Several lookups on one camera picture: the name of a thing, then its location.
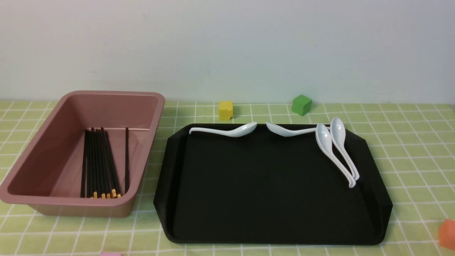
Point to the black chopstick gold band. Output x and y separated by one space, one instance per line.
93 164

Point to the white spoon far left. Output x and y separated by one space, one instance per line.
234 133

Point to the white spoon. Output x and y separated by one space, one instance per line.
338 136
234 133
281 131
324 142

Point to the yellow cube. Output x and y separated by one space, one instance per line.
225 110

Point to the white spoon centre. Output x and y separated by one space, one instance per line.
281 131

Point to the black plastic tray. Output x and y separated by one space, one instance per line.
263 188

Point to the green cube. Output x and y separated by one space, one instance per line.
301 105

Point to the white spoon inner right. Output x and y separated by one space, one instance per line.
324 142

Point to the plain black chopstick rightmost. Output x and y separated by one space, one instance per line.
127 169

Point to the plain black chopstick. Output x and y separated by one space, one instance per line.
88 166
127 169
83 174

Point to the white spoon outer right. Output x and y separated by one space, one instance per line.
338 136

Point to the black gold-tip chopstick bin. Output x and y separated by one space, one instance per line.
104 167

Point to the plain black chopstick leftmost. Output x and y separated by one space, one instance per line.
83 174

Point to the pink cube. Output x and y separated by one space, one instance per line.
110 254

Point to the pink plastic bin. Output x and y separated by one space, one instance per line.
47 175

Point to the orange cube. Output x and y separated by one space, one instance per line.
446 234

